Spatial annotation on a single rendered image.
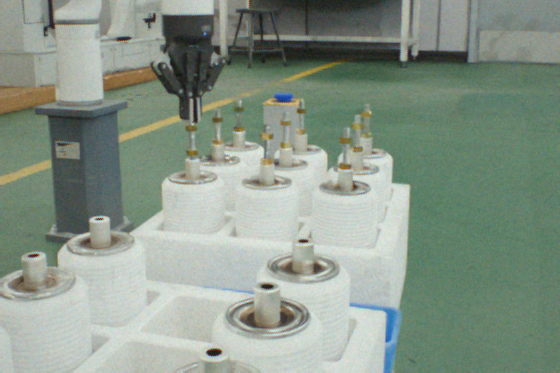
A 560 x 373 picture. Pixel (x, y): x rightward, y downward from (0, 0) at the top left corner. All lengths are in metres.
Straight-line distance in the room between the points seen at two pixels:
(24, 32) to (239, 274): 2.93
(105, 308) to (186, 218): 0.30
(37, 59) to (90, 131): 2.30
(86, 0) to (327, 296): 1.00
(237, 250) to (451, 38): 5.33
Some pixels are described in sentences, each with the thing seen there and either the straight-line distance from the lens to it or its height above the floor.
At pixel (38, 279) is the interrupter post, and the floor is 0.26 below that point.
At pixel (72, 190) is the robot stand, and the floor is 0.12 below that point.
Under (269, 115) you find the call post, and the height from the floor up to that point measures 0.29.
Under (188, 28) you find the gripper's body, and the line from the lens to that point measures 0.99.
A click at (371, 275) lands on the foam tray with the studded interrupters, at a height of 0.15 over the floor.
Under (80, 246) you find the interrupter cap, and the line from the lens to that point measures 0.79.
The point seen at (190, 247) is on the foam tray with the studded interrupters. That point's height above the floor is 0.17.
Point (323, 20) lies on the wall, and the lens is 6.40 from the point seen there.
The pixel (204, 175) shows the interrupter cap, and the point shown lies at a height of 0.25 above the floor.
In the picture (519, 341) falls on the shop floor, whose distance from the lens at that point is 1.16.
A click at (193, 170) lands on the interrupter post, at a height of 0.27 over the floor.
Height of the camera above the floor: 0.52
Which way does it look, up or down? 13 degrees down
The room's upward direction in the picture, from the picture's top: straight up
